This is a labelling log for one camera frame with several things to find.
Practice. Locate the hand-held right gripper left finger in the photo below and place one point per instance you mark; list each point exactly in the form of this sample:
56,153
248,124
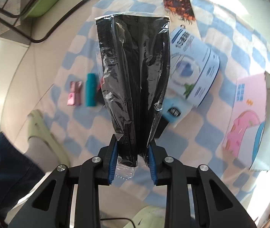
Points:
112,162

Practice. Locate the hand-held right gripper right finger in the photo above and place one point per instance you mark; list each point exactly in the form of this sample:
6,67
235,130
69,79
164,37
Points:
152,165

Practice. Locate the pink nail polish bottle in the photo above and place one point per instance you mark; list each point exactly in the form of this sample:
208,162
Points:
74,95

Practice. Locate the black packet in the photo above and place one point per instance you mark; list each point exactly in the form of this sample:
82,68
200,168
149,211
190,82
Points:
135,76

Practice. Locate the light green slipper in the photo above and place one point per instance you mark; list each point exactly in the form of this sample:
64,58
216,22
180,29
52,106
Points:
42,123
149,217

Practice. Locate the blue white checkered blanket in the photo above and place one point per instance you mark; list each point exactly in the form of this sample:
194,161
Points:
196,133

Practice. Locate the blue tissue pack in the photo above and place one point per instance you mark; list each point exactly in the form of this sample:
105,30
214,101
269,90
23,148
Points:
173,110

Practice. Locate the teal tube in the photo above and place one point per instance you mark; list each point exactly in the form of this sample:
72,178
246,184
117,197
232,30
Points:
91,90

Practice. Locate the white blue product box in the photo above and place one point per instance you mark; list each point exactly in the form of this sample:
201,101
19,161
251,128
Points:
196,76

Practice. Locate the pink doughnut print box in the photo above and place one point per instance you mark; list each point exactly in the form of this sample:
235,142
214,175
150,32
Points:
244,123

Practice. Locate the person's left leg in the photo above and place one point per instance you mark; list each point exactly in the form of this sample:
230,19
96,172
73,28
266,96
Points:
4,171

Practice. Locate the dark patterned packet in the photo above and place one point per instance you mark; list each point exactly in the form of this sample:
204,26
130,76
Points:
180,7

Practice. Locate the green plastic basin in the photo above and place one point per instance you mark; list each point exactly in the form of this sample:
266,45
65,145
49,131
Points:
47,0

